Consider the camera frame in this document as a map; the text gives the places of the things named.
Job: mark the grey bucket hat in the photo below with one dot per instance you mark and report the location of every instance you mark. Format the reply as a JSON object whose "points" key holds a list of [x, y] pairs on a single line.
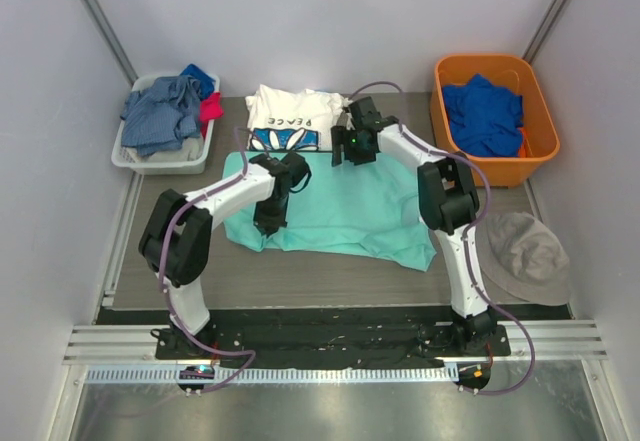
{"points": [[523, 257]]}

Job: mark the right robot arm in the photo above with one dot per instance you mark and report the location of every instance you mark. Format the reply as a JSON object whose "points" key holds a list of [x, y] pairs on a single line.
{"points": [[448, 205]]}

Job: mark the teal t shirt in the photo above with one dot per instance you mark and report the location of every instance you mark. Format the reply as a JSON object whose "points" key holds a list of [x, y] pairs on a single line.
{"points": [[369, 210]]}

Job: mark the blue checked shirt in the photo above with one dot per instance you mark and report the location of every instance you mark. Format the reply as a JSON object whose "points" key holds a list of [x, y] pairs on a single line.
{"points": [[162, 116]]}

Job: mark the grey garment in basket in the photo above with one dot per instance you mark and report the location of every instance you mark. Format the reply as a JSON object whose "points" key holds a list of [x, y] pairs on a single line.
{"points": [[190, 151]]}

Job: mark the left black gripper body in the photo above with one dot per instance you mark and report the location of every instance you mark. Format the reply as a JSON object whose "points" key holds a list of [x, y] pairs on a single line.
{"points": [[268, 212]]}

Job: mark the royal blue garment in tub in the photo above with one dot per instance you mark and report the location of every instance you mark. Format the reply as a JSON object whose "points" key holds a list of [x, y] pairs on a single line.
{"points": [[485, 120]]}

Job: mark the aluminium rail frame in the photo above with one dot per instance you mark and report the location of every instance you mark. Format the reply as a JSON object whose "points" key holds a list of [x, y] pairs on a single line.
{"points": [[553, 340]]}

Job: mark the red garment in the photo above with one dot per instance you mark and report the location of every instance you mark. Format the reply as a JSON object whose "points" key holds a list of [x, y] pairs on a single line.
{"points": [[210, 110]]}

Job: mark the white slotted cable duct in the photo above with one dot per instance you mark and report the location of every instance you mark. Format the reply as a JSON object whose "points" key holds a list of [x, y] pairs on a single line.
{"points": [[189, 375]]}

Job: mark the white printed folded t shirt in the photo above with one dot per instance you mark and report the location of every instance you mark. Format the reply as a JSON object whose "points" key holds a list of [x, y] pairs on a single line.
{"points": [[286, 121]]}

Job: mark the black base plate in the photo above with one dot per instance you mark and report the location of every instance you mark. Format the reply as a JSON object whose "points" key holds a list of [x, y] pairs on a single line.
{"points": [[331, 339]]}

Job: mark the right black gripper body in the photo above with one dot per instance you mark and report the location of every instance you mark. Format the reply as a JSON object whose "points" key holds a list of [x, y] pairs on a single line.
{"points": [[350, 148]]}

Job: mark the orange garment in tub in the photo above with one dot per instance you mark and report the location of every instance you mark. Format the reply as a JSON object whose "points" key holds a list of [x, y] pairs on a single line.
{"points": [[524, 150]]}

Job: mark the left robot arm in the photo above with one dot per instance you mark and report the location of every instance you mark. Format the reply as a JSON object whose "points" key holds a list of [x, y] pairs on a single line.
{"points": [[176, 240]]}

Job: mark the white laundry basket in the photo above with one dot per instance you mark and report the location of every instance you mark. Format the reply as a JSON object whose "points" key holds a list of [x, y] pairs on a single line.
{"points": [[128, 158]]}

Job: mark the orange plastic tub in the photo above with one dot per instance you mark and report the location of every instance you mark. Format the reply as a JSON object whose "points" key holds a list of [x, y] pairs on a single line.
{"points": [[517, 75]]}

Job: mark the blue garment in basket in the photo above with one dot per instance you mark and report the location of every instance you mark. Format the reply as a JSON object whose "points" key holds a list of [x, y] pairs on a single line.
{"points": [[205, 84]]}

